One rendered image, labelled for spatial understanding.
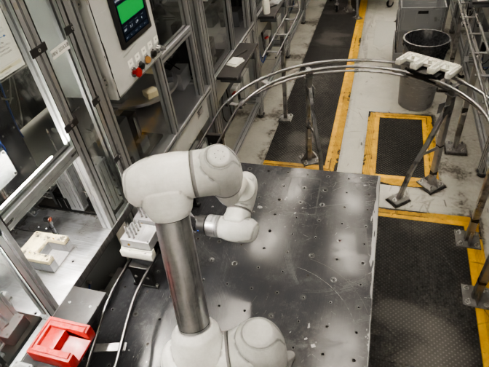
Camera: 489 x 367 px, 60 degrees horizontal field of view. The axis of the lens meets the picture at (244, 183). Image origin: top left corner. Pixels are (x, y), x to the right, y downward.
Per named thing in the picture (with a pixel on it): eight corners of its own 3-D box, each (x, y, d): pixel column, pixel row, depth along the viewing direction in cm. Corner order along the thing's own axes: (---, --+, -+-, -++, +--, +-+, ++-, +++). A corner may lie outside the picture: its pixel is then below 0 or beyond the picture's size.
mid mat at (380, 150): (439, 189, 301) (440, 188, 300) (360, 182, 316) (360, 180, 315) (433, 115, 372) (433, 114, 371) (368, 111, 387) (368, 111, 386)
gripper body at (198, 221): (212, 225, 176) (191, 222, 179) (208, 210, 171) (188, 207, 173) (205, 238, 171) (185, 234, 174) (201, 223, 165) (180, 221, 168)
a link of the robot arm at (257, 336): (292, 384, 136) (289, 351, 122) (236, 393, 136) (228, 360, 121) (283, 338, 148) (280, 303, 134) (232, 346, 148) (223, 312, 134)
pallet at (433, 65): (394, 72, 276) (396, 57, 270) (405, 64, 283) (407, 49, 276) (447, 88, 254) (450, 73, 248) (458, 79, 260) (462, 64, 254)
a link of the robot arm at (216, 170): (240, 159, 127) (195, 166, 126) (236, 128, 110) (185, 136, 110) (246, 199, 121) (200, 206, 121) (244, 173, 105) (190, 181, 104)
